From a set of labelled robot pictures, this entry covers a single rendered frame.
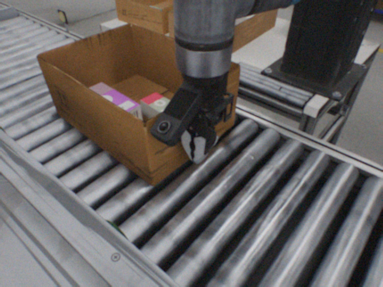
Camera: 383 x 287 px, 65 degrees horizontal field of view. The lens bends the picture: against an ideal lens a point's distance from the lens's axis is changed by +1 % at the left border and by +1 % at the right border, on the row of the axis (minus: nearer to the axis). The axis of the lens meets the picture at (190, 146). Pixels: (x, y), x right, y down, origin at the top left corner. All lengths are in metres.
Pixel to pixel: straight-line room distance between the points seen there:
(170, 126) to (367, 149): 1.74
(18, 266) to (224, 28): 0.40
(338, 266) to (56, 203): 0.46
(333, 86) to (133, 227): 0.72
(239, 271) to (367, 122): 1.92
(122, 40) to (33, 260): 0.67
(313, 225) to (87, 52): 0.69
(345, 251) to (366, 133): 1.67
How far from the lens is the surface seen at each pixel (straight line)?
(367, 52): 1.32
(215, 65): 0.46
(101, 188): 0.66
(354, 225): 0.65
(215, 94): 0.54
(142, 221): 0.59
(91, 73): 0.91
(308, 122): 0.94
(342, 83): 1.05
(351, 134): 2.18
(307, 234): 0.60
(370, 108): 2.50
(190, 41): 0.44
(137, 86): 0.94
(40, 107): 0.97
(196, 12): 0.43
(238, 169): 0.67
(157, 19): 1.31
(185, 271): 0.53
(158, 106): 0.77
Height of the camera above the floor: 1.23
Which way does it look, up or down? 42 degrees down
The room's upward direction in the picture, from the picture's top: straight up
